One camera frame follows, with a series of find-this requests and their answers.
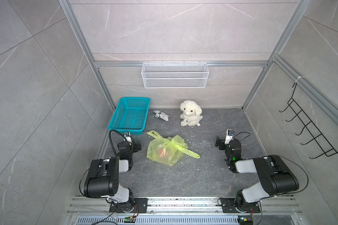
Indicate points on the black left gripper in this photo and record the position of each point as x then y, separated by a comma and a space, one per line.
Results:
134, 148

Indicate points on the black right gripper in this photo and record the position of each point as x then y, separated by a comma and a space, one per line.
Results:
222, 143

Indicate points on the yellow-green avocado plastic bag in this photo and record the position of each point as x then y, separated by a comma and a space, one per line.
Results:
175, 146

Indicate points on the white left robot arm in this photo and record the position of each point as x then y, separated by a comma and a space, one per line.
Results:
102, 179

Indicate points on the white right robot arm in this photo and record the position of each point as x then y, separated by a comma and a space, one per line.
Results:
274, 175

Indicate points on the teal plastic basket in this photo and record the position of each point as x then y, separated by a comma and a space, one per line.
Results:
130, 115

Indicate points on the newspaper print pouch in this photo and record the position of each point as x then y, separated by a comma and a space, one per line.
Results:
161, 115

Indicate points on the white plush dog toy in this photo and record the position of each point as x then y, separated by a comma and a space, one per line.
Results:
191, 113

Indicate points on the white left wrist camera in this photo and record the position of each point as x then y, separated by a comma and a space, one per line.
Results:
127, 136

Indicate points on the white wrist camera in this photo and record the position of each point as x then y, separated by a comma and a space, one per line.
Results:
229, 136
127, 136

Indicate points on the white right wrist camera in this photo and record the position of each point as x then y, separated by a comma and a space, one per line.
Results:
229, 136

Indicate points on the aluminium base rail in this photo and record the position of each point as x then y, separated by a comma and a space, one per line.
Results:
184, 211

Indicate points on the white wire mesh shelf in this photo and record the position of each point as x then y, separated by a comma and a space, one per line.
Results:
174, 75

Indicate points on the black wall hook rack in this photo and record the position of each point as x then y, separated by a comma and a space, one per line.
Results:
315, 134

